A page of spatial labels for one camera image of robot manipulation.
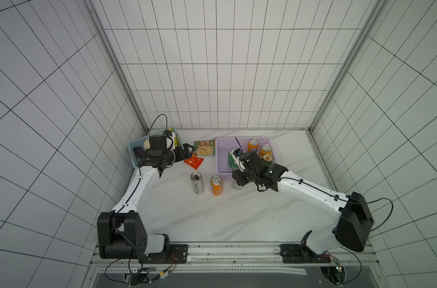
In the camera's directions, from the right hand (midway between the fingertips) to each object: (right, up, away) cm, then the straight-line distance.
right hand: (231, 174), depth 81 cm
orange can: (-7, -6, +2) cm, 9 cm away
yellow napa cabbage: (-31, +16, +22) cm, 41 cm away
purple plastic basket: (-3, +13, +28) cm, 31 cm away
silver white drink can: (-16, -2, 0) cm, 16 cm away
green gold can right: (+20, +6, +11) cm, 24 cm away
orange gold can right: (+20, +11, +14) cm, 27 cm away
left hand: (-22, +9, +3) cm, 24 cm away
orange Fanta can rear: (+13, +13, +16) cm, 25 cm away
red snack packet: (-21, +4, +21) cm, 30 cm away
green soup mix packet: (-15, +12, +29) cm, 34 cm away
